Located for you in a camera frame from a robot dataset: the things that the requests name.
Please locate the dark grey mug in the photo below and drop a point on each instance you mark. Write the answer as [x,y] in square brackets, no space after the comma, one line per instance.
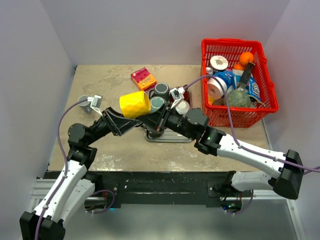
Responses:
[162,90]

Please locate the pink white toilet roll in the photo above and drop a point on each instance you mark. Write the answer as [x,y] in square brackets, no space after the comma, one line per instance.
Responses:
[216,87]

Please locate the silver can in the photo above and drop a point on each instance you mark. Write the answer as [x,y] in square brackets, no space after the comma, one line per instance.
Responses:
[209,71]

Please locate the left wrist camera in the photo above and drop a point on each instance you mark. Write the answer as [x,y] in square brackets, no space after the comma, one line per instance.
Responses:
[95,103]

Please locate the green patterned ball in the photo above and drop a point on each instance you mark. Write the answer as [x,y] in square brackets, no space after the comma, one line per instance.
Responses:
[238,99]

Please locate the dark red mug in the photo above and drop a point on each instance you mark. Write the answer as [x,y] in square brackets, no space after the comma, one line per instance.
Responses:
[186,95]

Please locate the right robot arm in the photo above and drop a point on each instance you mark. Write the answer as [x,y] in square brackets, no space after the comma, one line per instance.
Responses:
[276,171]

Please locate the black base frame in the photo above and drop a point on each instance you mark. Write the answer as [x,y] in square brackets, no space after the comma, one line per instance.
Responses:
[212,189]

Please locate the pink orange snack box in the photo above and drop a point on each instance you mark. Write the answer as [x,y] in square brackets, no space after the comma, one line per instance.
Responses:
[143,79]

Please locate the metal tray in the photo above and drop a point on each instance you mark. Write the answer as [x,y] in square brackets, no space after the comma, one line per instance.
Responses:
[168,136]

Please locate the white speckled mug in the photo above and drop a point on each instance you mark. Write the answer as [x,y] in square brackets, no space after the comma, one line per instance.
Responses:
[183,108]

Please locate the orange fruit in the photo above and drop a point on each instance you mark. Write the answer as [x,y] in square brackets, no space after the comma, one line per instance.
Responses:
[245,58]
[238,66]

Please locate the brown handled tool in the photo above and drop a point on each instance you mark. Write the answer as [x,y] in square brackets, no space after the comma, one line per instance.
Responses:
[245,77]

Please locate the yellow mug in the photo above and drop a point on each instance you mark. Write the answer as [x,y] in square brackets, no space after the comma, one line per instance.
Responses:
[135,104]

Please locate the blue snack bag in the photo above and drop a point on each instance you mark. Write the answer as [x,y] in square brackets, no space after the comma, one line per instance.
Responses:
[253,90]

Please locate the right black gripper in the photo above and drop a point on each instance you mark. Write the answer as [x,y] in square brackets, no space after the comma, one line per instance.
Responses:
[156,121]

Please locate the white tape roll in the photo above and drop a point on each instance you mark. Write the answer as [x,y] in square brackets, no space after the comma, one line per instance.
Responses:
[219,63]

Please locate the red plastic basket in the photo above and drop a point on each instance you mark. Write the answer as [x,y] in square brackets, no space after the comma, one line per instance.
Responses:
[231,49]

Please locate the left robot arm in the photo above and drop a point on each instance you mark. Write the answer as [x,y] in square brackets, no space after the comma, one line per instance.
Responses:
[74,184]

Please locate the teal green mug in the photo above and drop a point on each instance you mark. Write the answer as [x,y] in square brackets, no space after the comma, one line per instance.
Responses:
[156,103]

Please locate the grey blue mug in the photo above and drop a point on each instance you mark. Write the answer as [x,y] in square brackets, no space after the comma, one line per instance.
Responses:
[84,104]

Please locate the blue white packet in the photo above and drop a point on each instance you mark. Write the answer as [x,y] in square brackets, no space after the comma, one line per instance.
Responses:
[228,77]

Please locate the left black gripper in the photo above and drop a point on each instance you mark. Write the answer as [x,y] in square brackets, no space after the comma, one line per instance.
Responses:
[118,124]

